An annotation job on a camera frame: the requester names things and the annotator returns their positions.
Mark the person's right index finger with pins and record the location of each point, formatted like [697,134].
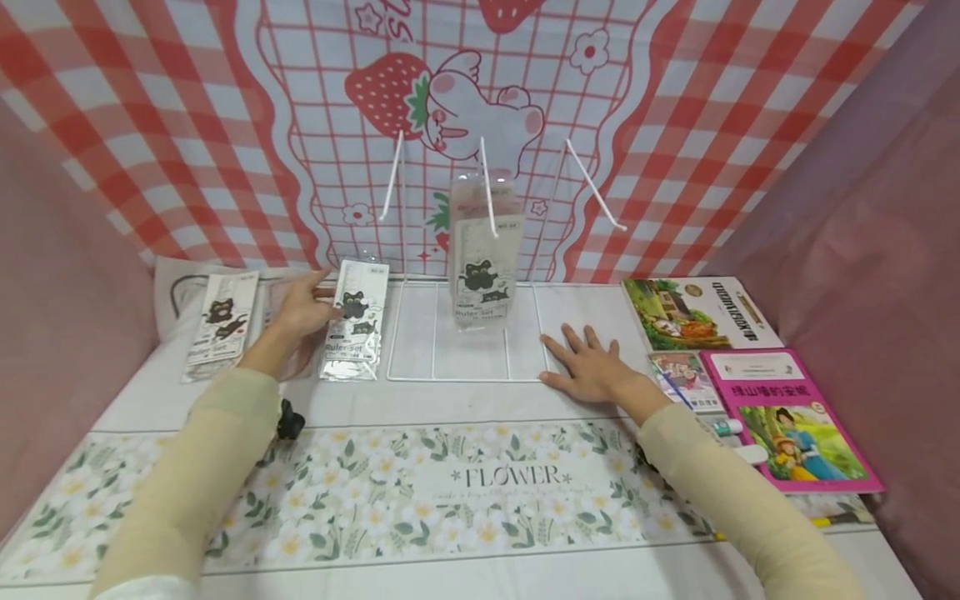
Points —
[556,348]

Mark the green picture book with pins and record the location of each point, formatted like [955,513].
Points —
[697,312]

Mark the person's right forearm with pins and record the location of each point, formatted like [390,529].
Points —
[735,508]

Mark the small illustrated booklet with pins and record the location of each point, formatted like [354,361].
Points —
[686,379]

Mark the white glue stick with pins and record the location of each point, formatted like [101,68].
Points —
[726,427]

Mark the pink picture book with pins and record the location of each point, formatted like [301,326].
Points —
[795,417]

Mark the person's left fingers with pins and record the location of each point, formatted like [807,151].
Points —
[311,281]

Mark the person's right little finger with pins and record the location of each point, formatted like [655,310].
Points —
[613,348]

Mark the person's left hand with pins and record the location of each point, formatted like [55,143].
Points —
[296,321]

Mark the person's right ring finger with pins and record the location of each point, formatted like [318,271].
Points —
[595,337]

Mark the person's left forearm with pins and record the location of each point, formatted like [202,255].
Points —
[202,467]

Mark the person's right middle finger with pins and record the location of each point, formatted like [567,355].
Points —
[576,337]

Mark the yellow pen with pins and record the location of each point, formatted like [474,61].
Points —
[819,522]

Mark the person's left thumb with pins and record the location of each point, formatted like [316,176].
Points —
[328,312]

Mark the person's right thumb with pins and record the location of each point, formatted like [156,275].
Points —
[553,379]

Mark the person's right hand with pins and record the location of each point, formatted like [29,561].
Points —
[600,373]

